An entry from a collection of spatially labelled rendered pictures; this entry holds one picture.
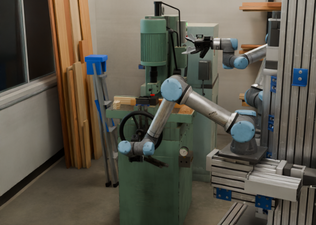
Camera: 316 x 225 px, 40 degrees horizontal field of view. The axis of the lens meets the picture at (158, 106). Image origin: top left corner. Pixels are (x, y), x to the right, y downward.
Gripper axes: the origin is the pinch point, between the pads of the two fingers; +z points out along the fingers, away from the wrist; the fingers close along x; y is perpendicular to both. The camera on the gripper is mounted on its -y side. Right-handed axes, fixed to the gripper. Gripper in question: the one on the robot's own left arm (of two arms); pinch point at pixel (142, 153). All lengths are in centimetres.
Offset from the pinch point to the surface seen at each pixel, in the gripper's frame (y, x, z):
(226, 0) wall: -207, 30, 190
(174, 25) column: -94, 13, 15
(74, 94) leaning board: -72, -104, 104
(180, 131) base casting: -18.2, 19.6, 20.2
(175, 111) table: -31.5, 16.5, 17.0
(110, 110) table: -30.6, -27.5, 9.9
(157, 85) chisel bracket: -50, 3, 15
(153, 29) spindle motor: -81, 5, -8
